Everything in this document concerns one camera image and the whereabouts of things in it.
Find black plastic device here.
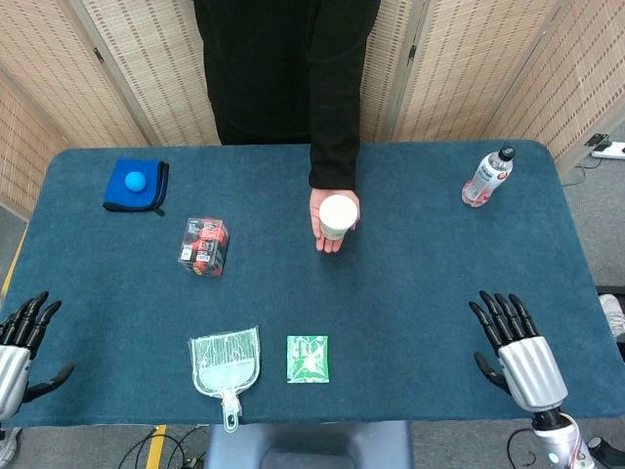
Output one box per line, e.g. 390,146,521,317
585,437,621,465

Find green tea packet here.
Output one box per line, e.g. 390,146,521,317
285,334,332,385

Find woven folding screen panel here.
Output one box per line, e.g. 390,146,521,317
390,0,563,144
480,0,625,170
0,0,150,148
67,0,431,147
0,72,67,219

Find blue grey robot body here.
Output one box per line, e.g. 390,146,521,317
202,422,416,469

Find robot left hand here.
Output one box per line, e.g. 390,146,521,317
0,291,76,421

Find blue table cloth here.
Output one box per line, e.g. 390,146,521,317
0,140,614,429

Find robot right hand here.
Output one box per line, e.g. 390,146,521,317
468,290,569,415

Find person left forearm black sleeve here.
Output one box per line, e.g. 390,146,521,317
308,92,363,192

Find blue folded cloth black trim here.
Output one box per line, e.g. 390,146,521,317
102,157,171,217

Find clear plastic drink bottle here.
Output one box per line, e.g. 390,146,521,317
460,145,518,208

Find white paper cup leaf print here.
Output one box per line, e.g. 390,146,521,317
318,194,358,241

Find clear box red black clips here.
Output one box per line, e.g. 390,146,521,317
177,217,231,278

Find grey white shoe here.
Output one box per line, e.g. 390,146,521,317
0,427,23,465

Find white power strip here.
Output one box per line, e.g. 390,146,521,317
590,141,625,161

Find green dustpan in plastic wrap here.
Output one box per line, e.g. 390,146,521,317
187,325,262,434

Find black floor cable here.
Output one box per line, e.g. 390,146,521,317
506,427,539,468
116,424,207,469

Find person left hand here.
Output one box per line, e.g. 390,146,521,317
308,188,361,254

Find black power strip cable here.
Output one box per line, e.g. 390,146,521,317
561,154,603,188

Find person body black clothes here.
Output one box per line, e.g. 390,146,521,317
192,0,382,147

